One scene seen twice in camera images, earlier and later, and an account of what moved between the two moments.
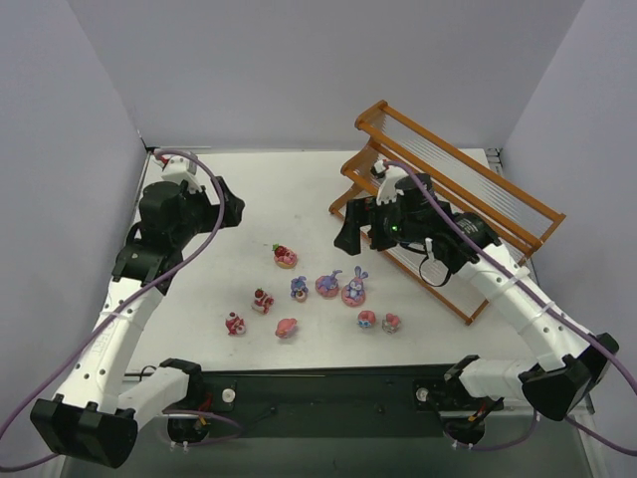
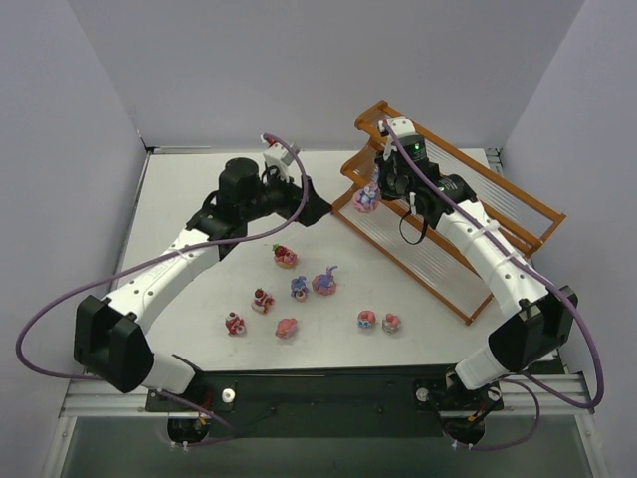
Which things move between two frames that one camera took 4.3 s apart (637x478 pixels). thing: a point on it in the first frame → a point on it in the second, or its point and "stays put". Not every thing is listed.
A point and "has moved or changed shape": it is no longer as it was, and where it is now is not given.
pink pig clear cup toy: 391,324 stays put
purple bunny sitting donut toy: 353,293 → 366,198
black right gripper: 371,227 → 386,180
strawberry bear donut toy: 284,257 stays put
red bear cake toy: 235,325 stays put
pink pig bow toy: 285,328 stays put
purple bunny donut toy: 327,285 has moved or changed shape
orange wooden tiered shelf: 451,219 stays put
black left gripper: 219,205 → 297,200
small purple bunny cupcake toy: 299,289 stays put
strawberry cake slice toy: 263,301 stays put
